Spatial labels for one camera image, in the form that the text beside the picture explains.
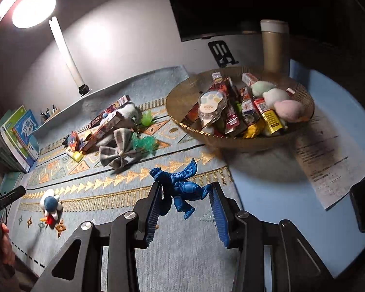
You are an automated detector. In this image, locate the gold thermos bottle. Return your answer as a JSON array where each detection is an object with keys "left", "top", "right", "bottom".
[{"left": 260, "top": 20, "right": 290, "bottom": 74}]

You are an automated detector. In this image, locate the three colour dango plush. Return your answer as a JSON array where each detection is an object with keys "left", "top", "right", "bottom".
[{"left": 250, "top": 80, "right": 305, "bottom": 123}]

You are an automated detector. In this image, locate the lime translucent toy figure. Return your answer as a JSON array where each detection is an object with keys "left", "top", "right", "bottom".
[{"left": 141, "top": 110, "right": 155, "bottom": 127}]

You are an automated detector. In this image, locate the yellow marker pen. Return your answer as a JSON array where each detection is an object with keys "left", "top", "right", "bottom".
[{"left": 259, "top": 109, "right": 285, "bottom": 135}]

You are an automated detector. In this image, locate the blue toy figure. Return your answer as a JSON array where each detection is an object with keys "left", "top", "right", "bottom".
[{"left": 149, "top": 158, "right": 212, "bottom": 220}]

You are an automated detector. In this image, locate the white and blue plush toy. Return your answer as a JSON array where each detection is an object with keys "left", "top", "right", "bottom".
[{"left": 39, "top": 188, "right": 63, "bottom": 229}]

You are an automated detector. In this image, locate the white cover book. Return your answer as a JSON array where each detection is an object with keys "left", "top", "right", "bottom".
[{"left": 0, "top": 127, "right": 31, "bottom": 173}]

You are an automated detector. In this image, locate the blue cover workbook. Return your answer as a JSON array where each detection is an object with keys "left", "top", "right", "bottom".
[{"left": 12, "top": 109, "right": 41, "bottom": 162}]

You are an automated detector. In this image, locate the wooden pen holder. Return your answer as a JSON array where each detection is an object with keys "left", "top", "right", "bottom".
[{"left": 41, "top": 105, "right": 62, "bottom": 121}]

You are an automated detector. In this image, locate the plaid fabric bow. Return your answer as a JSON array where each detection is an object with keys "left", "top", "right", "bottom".
[{"left": 98, "top": 127, "right": 142, "bottom": 174}]

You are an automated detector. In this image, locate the red toy box white end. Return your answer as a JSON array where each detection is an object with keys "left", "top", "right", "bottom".
[{"left": 81, "top": 110, "right": 135, "bottom": 153}]

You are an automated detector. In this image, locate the printed paper sheet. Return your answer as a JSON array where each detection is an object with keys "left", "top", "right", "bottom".
[{"left": 293, "top": 115, "right": 365, "bottom": 211}]

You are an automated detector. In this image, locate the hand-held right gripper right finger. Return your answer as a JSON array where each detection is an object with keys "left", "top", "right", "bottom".
[{"left": 209, "top": 182, "right": 335, "bottom": 292}]

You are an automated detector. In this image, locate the yellow toy figure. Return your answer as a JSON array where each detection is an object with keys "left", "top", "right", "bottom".
[{"left": 243, "top": 122, "right": 266, "bottom": 139}]

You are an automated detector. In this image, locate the black monitor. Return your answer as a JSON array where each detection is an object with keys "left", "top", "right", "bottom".
[{"left": 162, "top": 0, "right": 353, "bottom": 42}]

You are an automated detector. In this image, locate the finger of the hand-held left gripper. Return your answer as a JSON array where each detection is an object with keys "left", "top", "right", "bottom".
[{"left": 0, "top": 186, "right": 27, "bottom": 217}]

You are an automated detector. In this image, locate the green translucent toy figure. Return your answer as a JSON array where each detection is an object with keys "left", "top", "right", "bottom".
[{"left": 131, "top": 135, "right": 158, "bottom": 156}]

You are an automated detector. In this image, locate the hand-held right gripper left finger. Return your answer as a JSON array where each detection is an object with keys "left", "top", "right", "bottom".
[{"left": 32, "top": 182, "right": 165, "bottom": 292}]

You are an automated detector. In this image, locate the black phone stand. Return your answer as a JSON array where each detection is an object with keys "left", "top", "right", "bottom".
[{"left": 207, "top": 40, "right": 236, "bottom": 68}]

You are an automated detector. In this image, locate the white desk lamp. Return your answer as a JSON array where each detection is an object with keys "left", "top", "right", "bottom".
[{"left": 11, "top": 0, "right": 92, "bottom": 98}]

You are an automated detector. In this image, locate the person's left hand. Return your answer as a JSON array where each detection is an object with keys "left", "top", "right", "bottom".
[{"left": 0, "top": 223, "right": 16, "bottom": 266}]

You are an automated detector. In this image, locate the long cartoon print toy box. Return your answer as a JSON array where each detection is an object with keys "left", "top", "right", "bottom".
[{"left": 88, "top": 95, "right": 131, "bottom": 129}]

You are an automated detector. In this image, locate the clear paw print case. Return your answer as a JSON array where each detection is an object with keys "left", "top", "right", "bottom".
[{"left": 197, "top": 91, "right": 229, "bottom": 129}]

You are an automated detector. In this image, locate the red snack packet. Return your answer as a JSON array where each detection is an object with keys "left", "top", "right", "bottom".
[{"left": 63, "top": 131, "right": 86, "bottom": 150}]

